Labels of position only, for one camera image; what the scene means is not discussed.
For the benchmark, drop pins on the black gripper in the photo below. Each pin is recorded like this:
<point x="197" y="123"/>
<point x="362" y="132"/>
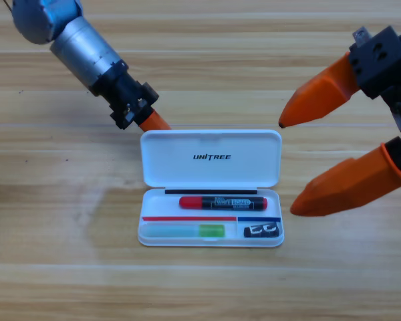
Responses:
<point x="387" y="63"/>
<point x="127" y="97"/>

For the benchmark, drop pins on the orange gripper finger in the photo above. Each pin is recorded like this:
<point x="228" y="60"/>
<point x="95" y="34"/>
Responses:
<point x="347" y="187"/>

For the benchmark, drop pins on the red black whiteboard marker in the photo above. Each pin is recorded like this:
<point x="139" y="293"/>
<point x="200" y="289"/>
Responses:
<point x="220" y="203"/>

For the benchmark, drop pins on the black eraser with white print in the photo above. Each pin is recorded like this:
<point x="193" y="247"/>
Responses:
<point x="248" y="232"/>

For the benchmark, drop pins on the green and white glue stick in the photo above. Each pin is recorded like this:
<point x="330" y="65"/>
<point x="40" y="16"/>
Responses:
<point x="210" y="230"/>

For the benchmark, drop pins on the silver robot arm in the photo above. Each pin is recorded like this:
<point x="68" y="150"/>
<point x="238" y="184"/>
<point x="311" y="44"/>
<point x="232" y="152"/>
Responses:
<point x="83" y="57"/>

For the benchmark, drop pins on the white Unitree pencil case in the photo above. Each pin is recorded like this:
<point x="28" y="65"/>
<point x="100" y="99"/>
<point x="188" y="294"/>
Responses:
<point x="187" y="174"/>

